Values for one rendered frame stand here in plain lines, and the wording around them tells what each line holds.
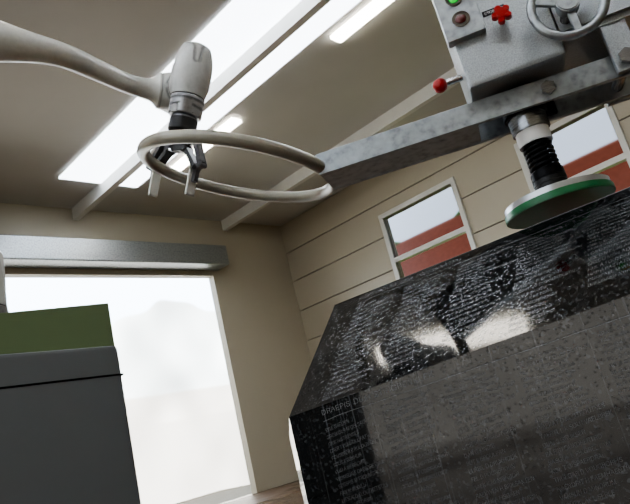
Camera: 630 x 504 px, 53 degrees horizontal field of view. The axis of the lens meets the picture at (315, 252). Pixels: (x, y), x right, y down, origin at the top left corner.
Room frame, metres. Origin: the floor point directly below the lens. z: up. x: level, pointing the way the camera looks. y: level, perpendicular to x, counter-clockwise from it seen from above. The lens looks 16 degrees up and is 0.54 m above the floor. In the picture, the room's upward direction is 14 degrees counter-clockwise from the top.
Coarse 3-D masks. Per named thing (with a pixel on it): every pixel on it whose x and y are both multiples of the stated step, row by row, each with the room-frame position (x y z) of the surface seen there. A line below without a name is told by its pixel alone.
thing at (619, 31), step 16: (592, 0) 1.12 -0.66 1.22; (624, 0) 1.11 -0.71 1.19; (592, 16) 1.13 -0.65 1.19; (608, 16) 1.13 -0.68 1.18; (624, 16) 1.12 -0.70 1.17; (592, 32) 1.15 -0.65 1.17; (608, 32) 1.14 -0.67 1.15; (624, 32) 1.13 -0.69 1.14; (576, 48) 1.20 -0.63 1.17; (592, 48) 1.22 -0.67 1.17; (608, 48) 1.14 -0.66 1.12; (576, 64) 1.28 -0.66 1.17; (624, 64) 1.14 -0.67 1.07
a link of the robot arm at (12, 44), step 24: (0, 24) 1.27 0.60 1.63; (0, 48) 1.29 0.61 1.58; (24, 48) 1.31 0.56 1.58; (48, 48) 1.33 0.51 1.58; (72, 48) 1.37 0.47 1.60; (96, 72) 1.45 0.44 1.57; (120, 72) 1.51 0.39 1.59; (168, 72) 1.59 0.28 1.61; (144, 96) 1.59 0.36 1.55; (168, 96) 1.58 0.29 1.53
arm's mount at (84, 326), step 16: (96, 304) 1.22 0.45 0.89; (0, 320) 1.09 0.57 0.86; (16, 320) 1.11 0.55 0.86; (32, 320) 1.13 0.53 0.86; (48, 320) 1.15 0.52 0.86; (64, 320) 1.17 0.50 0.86; (80, 320) 1.20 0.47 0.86; (96, 320) 1.22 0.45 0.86; (0, 336) 1.08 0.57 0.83; (16, 336) 1.10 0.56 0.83; (32, 336) 1.12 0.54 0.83; (48, 336) 1.15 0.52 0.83; (64, 336) 1.17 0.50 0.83; (80, 336) 1.19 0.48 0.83; (96, 336) 1.22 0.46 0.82; (112, 336) 1.24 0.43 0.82; (0, 352) 1.08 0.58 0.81; (16, 352) 1.10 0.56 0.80
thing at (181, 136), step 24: (144, 144) 1.27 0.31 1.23; (168, 144) 1.23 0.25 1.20; (216, 144) 1.20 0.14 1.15; (240, 144) 1.19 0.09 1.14; (264, 144) 1.20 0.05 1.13; (168, 168) 1.50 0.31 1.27; (312, 168) 1.30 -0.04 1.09; (216, 192) 1.63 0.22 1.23; (240, 192) 1.64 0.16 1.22; (264, 192) 1.64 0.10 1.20; (288, 192) 1.62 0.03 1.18; (312, 192) 1.56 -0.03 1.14
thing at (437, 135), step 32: (608, 64) 1.16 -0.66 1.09; (512, 96) 1.21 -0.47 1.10; (544, 96) 1.20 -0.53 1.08; (576, 96) 1.28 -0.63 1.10; (608, 96) 1.27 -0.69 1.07; (416, 128) 1.26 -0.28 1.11; (448, 128) 1.25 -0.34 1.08; (480, 128) 1.34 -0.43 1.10; (352, 160) 1.30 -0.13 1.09; (384, 160) 1.32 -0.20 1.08; (416, 160) 1.37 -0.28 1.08
